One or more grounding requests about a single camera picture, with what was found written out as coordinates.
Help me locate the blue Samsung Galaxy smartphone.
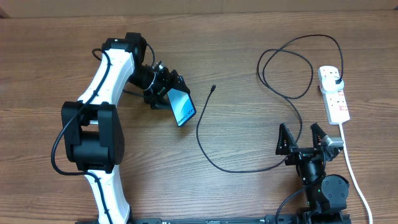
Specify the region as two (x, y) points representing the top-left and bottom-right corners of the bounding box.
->
(167, 88), (197, 127)

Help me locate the black USB charging cable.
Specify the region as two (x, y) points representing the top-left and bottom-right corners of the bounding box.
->
(196, 34), (345, 174)

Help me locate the white power strip cord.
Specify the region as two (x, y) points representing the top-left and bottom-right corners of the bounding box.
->
(338, 123), (374, 224)

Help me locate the white power strip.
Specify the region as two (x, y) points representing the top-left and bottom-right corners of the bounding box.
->
(317, 65), (350, 125)

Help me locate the white USB charger plug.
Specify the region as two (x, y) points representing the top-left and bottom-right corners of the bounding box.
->
(320, 77), (345, 94)

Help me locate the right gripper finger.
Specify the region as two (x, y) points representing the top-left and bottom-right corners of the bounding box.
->
(310, 123), (326, 148)
(275, 123), (298, 155)

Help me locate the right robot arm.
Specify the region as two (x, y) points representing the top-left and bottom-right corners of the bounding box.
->
(266, 123), (351, 223)

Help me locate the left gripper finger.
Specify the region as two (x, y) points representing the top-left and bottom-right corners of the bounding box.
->
(170, 70), (190, 94)
(150, 93), (171, 110)

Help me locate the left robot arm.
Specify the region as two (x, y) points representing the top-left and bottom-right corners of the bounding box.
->
(54, 32), (197, 223)

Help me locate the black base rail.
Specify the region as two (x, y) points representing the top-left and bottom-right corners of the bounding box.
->
(75, 215), (352, 224)

